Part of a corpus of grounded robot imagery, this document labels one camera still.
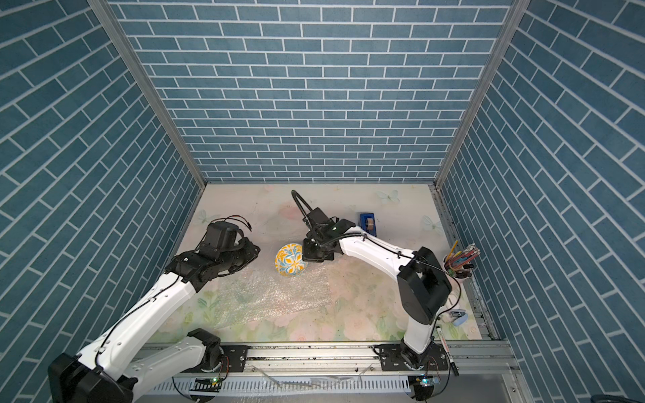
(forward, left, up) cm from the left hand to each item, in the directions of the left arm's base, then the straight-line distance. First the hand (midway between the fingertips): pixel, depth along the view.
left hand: (270, 250), depth 78 cm
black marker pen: (-29, -55, -15) cm, 64 cm away
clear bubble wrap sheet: (-7, +5, -17) cm, 19 cm away
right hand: (+1, -11, -6) cm, 13 cm away
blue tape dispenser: (+23, -33, -12) cm, 42 cm away
